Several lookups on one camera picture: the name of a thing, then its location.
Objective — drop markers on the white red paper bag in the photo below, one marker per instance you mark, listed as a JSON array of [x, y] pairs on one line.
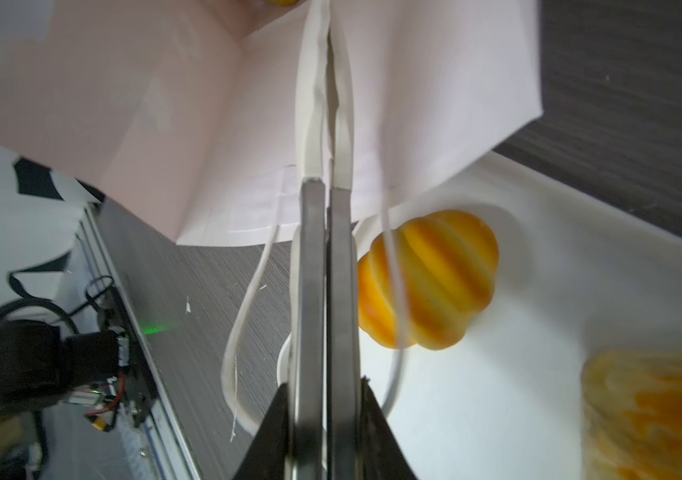
[[204, 118]]

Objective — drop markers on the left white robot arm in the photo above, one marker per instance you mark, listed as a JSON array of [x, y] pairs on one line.
[[44, 357]]

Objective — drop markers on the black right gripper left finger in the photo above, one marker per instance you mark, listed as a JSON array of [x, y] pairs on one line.
[[266, 456]]

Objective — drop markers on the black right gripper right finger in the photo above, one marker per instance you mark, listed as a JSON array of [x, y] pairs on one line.
[[381, 456]]

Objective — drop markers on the short twisted fake bread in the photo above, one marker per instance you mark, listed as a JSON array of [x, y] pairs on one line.
[[631, 415]]

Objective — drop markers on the aluminium frame rail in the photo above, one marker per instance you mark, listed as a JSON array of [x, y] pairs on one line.
[[148, 423]]

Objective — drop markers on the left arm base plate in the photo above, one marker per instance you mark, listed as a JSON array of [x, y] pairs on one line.
[[133, 390]]

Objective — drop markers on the white plastic tray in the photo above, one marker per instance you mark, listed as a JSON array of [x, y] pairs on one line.
[[575, 276]]

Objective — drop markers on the steel tongs white tips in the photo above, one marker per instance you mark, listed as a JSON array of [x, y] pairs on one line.
[[324, 378]]

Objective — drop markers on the small yellow fake bread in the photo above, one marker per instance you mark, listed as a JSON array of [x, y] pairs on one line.
[[449, 261]]

